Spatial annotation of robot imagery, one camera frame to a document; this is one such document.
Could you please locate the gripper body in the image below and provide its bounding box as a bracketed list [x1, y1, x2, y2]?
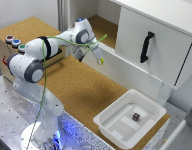
[73, 41, 98, 63]

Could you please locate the yellow block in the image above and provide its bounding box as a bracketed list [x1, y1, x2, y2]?
[98, 57, 105, 66]

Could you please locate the wooden drawer box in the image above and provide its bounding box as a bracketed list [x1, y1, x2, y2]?
[0, 16, 70, 83]

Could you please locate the white plastic box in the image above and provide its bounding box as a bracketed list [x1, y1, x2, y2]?
[92, 88, 168, 150]

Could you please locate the white cabinet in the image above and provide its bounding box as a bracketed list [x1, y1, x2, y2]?
[67, 0, 192, 108]

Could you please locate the green button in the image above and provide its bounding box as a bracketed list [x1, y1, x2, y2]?
[17, 43, 27, 54]

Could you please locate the white sliding door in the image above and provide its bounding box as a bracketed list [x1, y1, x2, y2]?
[114, 5, 192, 89]

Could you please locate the blue button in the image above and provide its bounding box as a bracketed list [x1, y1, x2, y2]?
[11, 38, 22, 48]

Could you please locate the purple block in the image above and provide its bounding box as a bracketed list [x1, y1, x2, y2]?
[131, 112, 141, 122]

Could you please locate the red button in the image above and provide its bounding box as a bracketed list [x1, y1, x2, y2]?
[5, 34, 15, 45]

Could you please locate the green cable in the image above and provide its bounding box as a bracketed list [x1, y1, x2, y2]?
[25, 33, 109, 150]

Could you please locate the black door handle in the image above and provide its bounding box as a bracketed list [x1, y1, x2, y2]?
[139, 30, 156, 64]

